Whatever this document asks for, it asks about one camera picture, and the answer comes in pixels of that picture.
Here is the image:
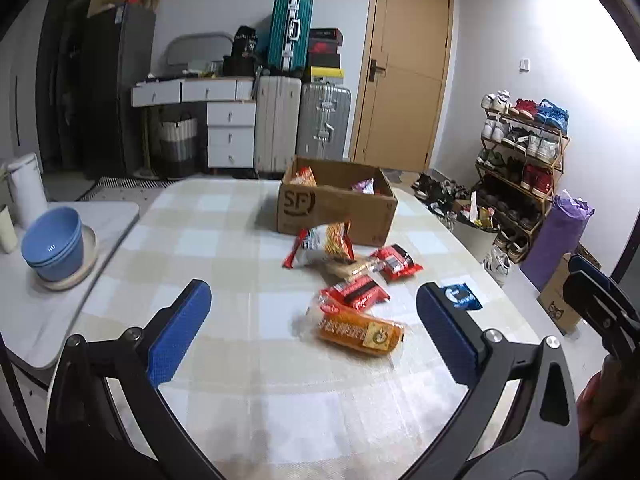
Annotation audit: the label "brown SF cardboard box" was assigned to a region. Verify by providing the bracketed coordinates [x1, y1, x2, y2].
[276, 156, 398, 247]

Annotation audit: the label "cardboard cat box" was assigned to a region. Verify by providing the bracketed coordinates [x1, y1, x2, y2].
[537, 244, 604, 336]

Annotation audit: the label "white drawer desk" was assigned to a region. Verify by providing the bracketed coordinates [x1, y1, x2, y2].
[131, 77, 256, 169]

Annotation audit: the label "stacked shoe boxes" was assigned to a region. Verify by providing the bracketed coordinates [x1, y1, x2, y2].
[304, 27, 345, 86]

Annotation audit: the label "wooden door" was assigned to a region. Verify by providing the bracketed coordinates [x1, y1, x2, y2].
[349, 0, 454, 172]

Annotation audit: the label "beige biscuit packet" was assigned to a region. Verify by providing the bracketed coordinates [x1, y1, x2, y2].
[321, 257, 383, 282]

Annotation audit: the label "teal suitcase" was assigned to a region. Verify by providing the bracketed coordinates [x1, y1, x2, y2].
[267, 0, 314, 78]

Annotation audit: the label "beige plate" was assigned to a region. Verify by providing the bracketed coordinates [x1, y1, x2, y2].
[35, 224, 99, 292]

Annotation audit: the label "person's right hand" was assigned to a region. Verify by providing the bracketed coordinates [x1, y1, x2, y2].
[576, 356, 634, 442]

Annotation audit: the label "trash bin with bag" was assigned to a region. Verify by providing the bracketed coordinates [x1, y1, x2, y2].
[452, 200, 498, 262]

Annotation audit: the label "red noodle stick snack bag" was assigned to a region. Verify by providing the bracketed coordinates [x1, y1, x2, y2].
[282, 222, 355, 269]

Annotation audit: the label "wooden shoe rack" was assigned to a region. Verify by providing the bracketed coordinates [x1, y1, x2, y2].
[474, 90, 570, 263]

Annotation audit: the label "purple rolled yoga mat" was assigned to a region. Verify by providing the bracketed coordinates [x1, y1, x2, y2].
[521, 190, 594, 292]

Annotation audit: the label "black refrigerator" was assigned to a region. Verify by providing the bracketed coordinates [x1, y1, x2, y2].
[81, 3, 156, 178]

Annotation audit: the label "white kettle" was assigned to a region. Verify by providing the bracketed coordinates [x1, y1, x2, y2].
[6, 153, 48, 230]

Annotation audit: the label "orange cracker packet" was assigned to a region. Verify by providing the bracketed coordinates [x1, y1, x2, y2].
[304, 298, 405, 356]

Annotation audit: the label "patterned floor rug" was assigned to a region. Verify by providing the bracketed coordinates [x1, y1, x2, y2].
[74, 174, 262, 204]

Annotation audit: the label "red black snack packet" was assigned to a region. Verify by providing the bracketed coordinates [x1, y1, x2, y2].
[320, 274, 390, 311]

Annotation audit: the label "stacked blue bowls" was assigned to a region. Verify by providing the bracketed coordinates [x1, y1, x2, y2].
[21, 207, 82, 271]

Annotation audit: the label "blue small snack packet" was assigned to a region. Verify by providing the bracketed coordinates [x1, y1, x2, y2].
[440, 284, 483, 311]

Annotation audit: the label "woven laundry basket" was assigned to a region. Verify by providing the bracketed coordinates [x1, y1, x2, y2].
[160, 113, 198, 179]

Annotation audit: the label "silver aluminium suitcase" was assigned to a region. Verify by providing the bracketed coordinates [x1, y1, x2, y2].
[295, 82, 352, 160]

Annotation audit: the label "beige hard suitcase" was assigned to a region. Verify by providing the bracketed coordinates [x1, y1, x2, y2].
[254, 76, 302, 174]

